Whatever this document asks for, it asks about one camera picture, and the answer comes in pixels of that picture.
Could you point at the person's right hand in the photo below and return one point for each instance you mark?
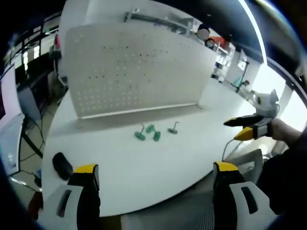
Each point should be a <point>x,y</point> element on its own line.
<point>284,130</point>

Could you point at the green hook assembly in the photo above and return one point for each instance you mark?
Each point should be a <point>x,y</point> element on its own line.
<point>173,130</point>
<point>149,129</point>
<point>157,136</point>
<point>139,135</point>

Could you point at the white perforated mounting plate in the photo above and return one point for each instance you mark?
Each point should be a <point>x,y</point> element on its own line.
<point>134,72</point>

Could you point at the white metal shelf rack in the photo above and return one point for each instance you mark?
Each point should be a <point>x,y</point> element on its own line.
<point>165,20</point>

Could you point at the black computer mouse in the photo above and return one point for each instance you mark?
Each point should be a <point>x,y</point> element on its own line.
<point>62,165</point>

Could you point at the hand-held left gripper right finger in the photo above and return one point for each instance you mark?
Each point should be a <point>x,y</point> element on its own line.
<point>230,189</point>

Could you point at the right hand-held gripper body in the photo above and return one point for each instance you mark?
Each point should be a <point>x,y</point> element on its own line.
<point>265,103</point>

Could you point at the grey mesh chair back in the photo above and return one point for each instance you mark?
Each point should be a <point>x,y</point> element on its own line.
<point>168,213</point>

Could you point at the white chair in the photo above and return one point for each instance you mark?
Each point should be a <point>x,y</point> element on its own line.
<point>249,160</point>

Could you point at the grey cabinet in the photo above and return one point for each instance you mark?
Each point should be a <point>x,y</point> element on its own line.
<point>28,103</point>

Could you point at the black stand with teal part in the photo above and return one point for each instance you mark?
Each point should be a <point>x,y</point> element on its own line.
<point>241,80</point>

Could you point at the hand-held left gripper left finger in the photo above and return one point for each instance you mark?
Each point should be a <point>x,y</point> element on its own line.
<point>79,191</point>

